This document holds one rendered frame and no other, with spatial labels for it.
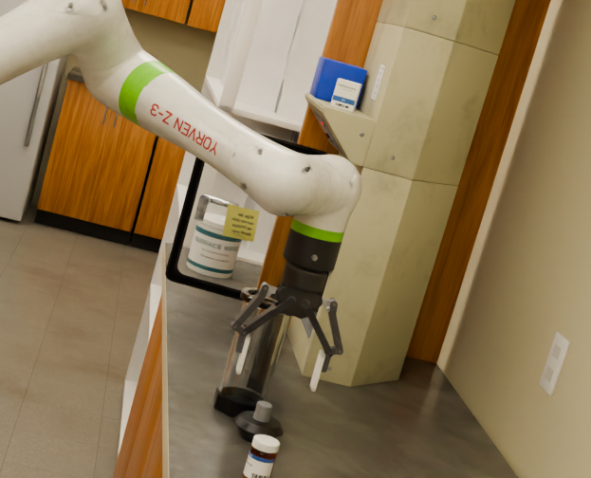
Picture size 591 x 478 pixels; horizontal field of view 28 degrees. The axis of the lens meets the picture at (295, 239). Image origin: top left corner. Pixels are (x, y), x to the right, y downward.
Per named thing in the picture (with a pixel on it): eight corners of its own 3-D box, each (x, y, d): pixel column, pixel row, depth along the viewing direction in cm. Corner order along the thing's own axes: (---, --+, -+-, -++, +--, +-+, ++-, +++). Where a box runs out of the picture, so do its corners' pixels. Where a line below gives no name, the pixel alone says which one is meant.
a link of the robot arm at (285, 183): (194, 77, 212) (172, 133, 215) (151, 68, 203) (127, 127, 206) (342, 170, 193) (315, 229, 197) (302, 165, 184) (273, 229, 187)
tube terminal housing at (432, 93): (383, 356, 292) (477, 50, 279) (411, 401, 261) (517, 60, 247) (286, 332, 288) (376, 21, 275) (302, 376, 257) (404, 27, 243)
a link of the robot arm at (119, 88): (59, 54, 211) (108, 12, 215) (83, 101, 221) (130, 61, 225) (123, 98, 202) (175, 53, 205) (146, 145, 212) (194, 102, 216)
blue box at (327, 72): (349, 104, 277) (360, 66, 275) (357, 109, 267) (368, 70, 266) (308, 93, 275) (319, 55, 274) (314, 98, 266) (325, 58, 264)
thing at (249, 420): (278, 433, 217) (287, 400, 216) (282, 453, 208) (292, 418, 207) (229, 422, 216) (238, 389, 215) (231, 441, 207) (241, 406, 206)
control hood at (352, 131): (340, 146, 280) (352, 104, 278) (362, 167, 248) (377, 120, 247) (293, 133, 278) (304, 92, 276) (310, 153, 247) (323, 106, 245)
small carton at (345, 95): (354, 111, 259) (361, 84, 258) (352, 112, 254) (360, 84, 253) (332, 104, 259) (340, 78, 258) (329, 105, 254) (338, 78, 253)
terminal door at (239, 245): (286, 313, 286) (331, 153, 279) (163, 279, 285) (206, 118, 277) (286, 312, 286) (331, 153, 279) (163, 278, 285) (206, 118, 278)
